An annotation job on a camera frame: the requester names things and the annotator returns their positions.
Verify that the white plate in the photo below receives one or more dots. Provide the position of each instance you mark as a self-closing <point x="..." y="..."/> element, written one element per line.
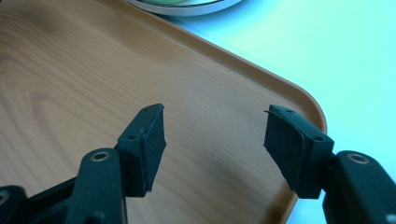
<point x="183" y="6"/>

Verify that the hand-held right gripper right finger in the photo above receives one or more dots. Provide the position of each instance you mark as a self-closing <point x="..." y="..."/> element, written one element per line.
<point x="299" y="152"/>

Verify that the wooden tray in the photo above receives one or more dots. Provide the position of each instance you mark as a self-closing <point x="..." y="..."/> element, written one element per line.
<point x="199" y="81"/>

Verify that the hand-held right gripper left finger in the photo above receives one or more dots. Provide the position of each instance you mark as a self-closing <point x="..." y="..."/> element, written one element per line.
<point x="141" y="155"/>

